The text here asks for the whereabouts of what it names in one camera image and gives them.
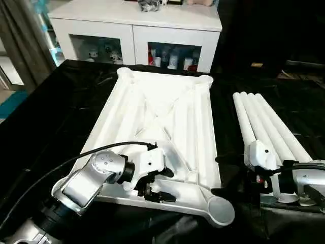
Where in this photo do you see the grey curtain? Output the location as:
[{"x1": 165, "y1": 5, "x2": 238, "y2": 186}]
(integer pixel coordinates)
[{"x1": 0, "y1": 0, "x2": 58, "y2": 87}]

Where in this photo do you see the teal floor mat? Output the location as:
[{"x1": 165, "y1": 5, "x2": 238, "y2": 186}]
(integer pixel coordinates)
[{"x1": 0, "y1": 88, "x2": 28, "y2": 120}]

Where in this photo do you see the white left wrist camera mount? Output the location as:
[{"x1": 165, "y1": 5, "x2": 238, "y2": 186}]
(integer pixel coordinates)
[{"x1": 124, "y1": 141, "x2": 168, "y2": 192}]

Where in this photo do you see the white display cabinet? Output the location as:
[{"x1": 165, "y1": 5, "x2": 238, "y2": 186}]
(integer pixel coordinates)
[{"x1": 48, "y1": 0, "x2": 223, "y2": 74}]

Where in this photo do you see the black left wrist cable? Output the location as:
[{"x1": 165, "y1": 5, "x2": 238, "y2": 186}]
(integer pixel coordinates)
[{"x1": 0, "y1": 141, "x2": 157, "y2": 227}]

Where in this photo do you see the white plastic table top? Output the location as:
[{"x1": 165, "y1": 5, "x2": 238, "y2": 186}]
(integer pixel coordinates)
[{"x1": 80, "y1": 66, "x2": 236, "y2": 228}]

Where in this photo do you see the dark grey figurine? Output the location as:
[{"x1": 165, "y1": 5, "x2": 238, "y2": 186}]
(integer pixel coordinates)
[{"x1": 138, "y1": 0, "x2": 163, "y2": 13}]

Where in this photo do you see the light blue rack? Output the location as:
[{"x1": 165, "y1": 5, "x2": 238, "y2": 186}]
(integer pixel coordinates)
[{"x1": 38, "y1": 10, "x2": 66, "y2": 66}]

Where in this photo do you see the dark low furniture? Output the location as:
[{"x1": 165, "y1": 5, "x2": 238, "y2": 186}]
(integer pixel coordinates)
[{"x1": 276, "y1": 59, "x2": 325, "y2": 86}]

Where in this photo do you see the black cabinet with gold label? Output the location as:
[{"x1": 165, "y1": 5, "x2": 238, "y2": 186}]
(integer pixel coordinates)
[{"x1": 210, "y1": 0, "x2": 287, "y2": 74}]

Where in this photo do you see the grey door frame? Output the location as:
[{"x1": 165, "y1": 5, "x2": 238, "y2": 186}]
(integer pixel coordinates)
[{"x1": 0, "y1": 55, "x2": 25, "y2": 88}]

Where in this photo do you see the white plastic table leg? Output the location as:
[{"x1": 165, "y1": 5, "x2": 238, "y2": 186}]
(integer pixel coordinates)
[
  {"x1": 239, "y1": 91, "x2": 300, "y2": 204},
  {"x1": 233, "y1": 92, "x2": 280, "y2": 204},
  {"x1": 254, "y1": 93, "x2": 314, "y2": 163},
  {"x1": 247, "y1": 92, "x2": 318, "y2": 207}
]

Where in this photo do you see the pink plush toy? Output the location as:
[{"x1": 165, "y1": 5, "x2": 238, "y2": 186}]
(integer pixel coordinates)
[{"x1": 186, "y1": 0, "x2": 217, "y2": 8}]

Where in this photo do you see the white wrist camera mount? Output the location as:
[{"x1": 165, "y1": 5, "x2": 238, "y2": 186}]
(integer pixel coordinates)
[
  {"x1": 244, "y1": 139, "x2": 277, "y2": 171},
  {"x1": 124, "y1": 141, "x2": 168, "y2": 192}
]

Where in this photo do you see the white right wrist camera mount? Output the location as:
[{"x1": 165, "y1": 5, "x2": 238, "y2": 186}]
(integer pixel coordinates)
[{"x1": 244, "y1": 139, "x2": 277, "y2": 171}]

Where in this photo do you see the black mat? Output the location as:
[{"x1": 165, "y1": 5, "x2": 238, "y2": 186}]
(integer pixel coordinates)
[{"x1": 0, "y1": 59, "x2": 325, "y2": 244}]

